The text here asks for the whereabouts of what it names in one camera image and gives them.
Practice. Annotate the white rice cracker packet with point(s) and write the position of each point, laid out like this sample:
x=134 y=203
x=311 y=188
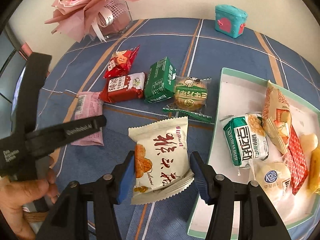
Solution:
x=161 y=160

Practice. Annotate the red peanut snack packet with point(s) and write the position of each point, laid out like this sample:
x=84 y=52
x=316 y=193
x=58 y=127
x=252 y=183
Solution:
x=120 y=63

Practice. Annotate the blue plaid tablecloth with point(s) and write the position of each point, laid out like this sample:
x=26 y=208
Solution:
x=193 y=46

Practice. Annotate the pink snack packet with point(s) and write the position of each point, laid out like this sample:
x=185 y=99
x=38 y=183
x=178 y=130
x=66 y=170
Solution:
x=89 y=105

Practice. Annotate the green snack box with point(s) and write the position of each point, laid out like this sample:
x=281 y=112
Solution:
x=160 y=82

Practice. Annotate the red milk candy packet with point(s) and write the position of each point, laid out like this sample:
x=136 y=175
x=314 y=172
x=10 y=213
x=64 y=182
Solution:
x=124 y=88

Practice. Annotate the green white biscuit packet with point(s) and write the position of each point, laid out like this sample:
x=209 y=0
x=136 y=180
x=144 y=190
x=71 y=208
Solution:
x=245 y=138

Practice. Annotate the pink flower bouquet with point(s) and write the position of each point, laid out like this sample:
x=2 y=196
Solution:
x=77 y=18

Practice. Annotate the left hand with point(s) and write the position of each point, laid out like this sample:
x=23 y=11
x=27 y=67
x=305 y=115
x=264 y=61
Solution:
x=18 y=193

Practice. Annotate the orange chips snack packet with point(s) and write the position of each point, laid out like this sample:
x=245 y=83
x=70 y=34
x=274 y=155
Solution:
x=277 y=118

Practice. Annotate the clear bread packet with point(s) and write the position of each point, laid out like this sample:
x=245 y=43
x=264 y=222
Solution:
x=274 y=178

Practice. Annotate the glass vase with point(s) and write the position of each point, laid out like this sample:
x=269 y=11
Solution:
x=113 y=19

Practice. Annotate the red patterned packet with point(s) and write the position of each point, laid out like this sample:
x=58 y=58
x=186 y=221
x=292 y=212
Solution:
x=296 y=162

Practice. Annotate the teal toy house box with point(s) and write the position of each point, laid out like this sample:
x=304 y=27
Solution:
x=230 y=20

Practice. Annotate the yellow cake packet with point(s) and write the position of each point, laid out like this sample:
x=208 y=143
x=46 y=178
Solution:
x=313 y=183

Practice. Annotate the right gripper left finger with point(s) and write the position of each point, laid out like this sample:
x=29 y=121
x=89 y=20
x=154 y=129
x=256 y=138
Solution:
x=68 y=217

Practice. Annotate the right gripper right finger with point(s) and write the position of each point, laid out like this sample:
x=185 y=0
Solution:
x=258 y=217

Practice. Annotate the round green pastry packet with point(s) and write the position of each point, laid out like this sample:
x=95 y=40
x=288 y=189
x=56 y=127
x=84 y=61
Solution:
x=190 y=98

